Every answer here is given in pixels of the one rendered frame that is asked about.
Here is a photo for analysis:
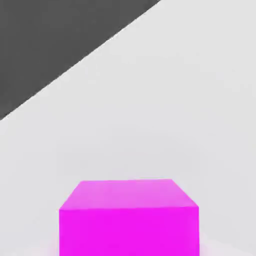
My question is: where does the small magenta cube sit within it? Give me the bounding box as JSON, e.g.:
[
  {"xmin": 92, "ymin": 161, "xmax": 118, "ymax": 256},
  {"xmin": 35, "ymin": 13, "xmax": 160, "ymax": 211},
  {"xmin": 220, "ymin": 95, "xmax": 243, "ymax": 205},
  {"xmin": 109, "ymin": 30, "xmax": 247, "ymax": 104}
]
[{"xmin": 58, "ymin": 178, "xmax": 200, "ymax": 256}]

